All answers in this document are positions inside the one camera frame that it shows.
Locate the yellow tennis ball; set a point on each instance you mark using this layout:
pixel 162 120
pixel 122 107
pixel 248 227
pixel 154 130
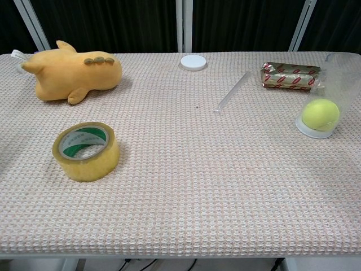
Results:
pixel 320 114

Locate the clear plastic cup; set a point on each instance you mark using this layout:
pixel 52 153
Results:
pixel 342 76

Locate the beige waffle tablecloth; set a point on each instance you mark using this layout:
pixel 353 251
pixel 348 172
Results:
pixel 180 183

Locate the clear plastic straw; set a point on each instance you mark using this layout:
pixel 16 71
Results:
pixel 232 91

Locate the round white lid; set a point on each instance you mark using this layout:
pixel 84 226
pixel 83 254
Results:
pixel 193 62

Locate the clear packing tape roll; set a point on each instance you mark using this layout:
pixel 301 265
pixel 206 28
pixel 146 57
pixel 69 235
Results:
pixel 84 166

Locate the gold foil snack packet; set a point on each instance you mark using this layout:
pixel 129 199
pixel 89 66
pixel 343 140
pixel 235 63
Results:
pixel 287 77

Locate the orange plush animal toy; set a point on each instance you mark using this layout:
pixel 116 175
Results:
pixel 73 73

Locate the black curtain panel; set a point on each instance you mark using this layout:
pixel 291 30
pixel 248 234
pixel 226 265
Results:
pixel 242 25
pixel 338 25
pixel 11 25
pixel 112 25

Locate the white plush toy tag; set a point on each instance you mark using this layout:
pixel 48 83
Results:
pixel 18 55

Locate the grey metal frame post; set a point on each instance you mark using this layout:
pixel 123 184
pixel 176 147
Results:
pixel 184 25
pixel 301 25
pixel 32 25

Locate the white table frame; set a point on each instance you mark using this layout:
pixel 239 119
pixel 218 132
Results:
pixel 180 255

